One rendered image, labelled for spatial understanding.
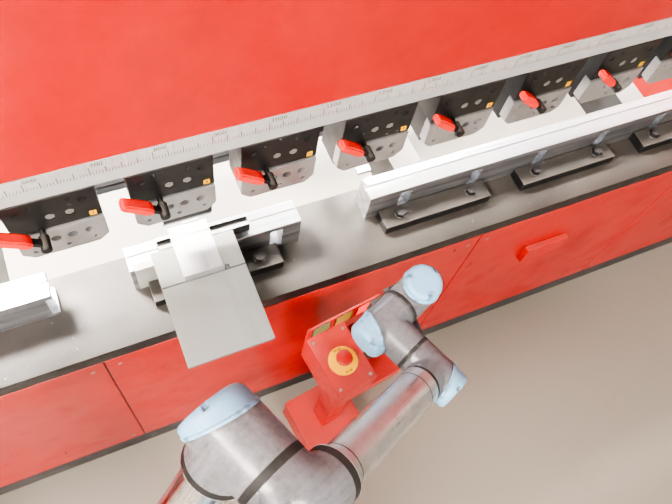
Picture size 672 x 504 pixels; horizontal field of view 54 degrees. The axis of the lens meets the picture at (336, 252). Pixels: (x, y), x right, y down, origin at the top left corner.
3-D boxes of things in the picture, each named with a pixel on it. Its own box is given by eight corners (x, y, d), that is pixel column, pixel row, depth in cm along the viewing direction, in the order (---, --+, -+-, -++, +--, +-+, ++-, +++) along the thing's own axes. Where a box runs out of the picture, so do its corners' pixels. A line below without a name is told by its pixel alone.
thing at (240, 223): (160, 256, 141) (159, 250, 138) (156, 244, 142) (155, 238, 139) (249, 230, 147) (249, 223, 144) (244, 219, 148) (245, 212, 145)
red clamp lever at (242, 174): (241, 176, 113) (280, 185, 121) (234, 158, 115) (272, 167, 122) (235, 183, 114) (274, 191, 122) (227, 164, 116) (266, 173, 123)
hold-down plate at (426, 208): (384, 234, 162) (386, 229, 159) (375, 216, 164) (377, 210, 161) (487, 201, 170) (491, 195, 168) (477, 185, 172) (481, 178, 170)
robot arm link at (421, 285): (394, 280, 121) (424, 252, 124) (380, 299, 131) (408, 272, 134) (425, 311, 119) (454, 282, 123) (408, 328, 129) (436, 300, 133)
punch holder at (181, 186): (138, 229, 122) (125, 180, 108) (126, 192, 125) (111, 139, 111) (216, 207, 127) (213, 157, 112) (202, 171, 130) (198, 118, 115)
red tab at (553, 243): (519, 262, 201) (528, 252, 195) (516, 257, 202) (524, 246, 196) (559, 248, 206) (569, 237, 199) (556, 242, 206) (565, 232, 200)
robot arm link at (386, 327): (395, 365, 116) (435, 325, 120) (349, 321, 118) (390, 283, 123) (387, 377, 123) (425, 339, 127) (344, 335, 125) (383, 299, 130)
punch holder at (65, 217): (25, 261, 116) (-5, 213, 102) (16, 221, 120) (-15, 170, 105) (111, 236, 121) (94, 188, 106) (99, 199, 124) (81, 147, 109)
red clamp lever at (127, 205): (125, 208, 108) (173, 215, 115) (118, 188, 109) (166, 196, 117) (119, 215, 108) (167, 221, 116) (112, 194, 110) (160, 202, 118)
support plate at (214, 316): (188, 369, 129) (188, 367, 128) (150, 255, 138) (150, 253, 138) (275, 338, 134) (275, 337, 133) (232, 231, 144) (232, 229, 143)
